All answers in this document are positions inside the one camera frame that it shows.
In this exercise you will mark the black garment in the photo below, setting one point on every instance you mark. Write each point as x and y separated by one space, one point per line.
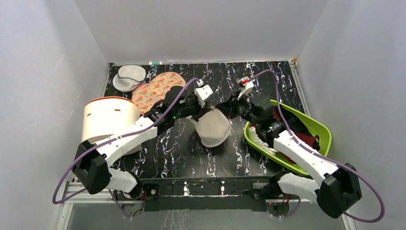
295 122

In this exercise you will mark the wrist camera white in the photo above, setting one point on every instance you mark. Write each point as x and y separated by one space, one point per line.
246 85
203 94

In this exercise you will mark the white lace garment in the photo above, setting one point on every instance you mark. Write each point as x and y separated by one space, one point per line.
262 145

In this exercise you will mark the small white grey-trimmed laundry bag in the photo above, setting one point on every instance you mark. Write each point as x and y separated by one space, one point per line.
129 77

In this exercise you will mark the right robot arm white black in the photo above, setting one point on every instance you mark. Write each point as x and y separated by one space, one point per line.
334 188

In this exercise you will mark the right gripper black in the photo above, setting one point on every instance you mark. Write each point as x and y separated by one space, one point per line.
228 106

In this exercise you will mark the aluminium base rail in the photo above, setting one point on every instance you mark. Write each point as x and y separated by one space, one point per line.
192 194

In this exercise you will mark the green plastic basin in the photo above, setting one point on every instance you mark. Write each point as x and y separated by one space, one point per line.
317 132

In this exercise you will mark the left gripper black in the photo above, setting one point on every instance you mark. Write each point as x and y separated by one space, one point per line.
200 110

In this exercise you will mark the white mesh laundry bag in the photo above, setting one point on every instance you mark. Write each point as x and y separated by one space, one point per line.
213 128

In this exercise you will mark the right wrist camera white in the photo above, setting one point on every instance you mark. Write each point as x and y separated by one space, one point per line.
246 85

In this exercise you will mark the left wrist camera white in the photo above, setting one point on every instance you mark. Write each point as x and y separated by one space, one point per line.
203 94

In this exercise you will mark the floral mesh laundry bag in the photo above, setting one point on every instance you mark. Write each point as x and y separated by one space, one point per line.
147 94

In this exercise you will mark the white cylindrical basket orange rim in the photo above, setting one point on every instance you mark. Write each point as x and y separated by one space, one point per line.
106 116

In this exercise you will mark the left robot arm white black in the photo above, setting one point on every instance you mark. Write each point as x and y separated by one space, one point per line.
93 162

